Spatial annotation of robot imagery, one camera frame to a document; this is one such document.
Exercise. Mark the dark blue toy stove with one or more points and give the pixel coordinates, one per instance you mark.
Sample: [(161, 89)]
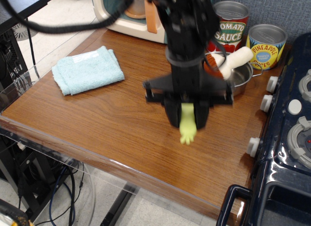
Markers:
[(280, 193)]

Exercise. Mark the light blue folded towel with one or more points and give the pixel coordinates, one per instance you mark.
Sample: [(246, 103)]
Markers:
[(87, 71)]

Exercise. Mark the small steel pot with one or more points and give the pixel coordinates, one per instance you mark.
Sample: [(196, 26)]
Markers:
[(238, 80)]

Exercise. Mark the white stove knob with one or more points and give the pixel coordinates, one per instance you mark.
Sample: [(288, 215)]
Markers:
[(271, 85), (252, 146), (266, 103)]

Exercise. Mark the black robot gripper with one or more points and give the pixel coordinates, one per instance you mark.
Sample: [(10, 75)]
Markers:
[(188, 82)]

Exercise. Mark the white stove knob upper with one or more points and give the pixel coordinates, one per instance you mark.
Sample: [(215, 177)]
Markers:
[(271, 85)]

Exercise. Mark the toy microwave teal and cream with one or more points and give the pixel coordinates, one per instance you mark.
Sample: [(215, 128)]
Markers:
[(140, 20)]

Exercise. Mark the plush mushroom toy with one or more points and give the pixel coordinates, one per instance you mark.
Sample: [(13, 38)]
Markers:
[(221, 66)]

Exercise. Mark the white stove knob middle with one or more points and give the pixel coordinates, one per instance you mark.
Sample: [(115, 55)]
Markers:
[(266, 103)]

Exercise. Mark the tomato sauce can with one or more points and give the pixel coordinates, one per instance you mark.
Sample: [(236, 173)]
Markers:
[(233, 20)]

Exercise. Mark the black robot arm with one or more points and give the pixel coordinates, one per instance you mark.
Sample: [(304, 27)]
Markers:
[(189, 25)]

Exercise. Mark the black desk at left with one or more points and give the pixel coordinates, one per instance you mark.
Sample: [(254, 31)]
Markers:
[(12, 63)]

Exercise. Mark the white stove knob lower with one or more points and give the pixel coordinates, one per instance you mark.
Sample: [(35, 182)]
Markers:
[(252, 146)]

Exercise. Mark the spoon with green handle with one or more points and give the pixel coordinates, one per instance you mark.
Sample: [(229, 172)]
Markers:
[(187, 127)]

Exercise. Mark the pineapple slices can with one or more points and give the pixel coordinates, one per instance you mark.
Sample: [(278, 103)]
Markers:
[(266, 42)]

